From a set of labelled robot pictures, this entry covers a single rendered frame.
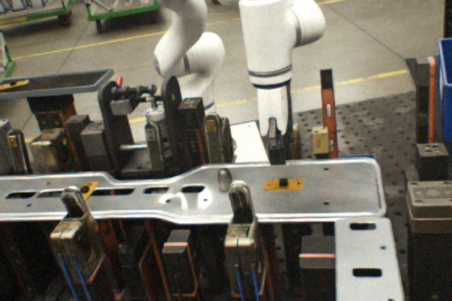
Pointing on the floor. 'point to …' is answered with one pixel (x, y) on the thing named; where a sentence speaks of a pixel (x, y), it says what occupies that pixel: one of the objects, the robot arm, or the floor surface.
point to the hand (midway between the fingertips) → (279, 148)
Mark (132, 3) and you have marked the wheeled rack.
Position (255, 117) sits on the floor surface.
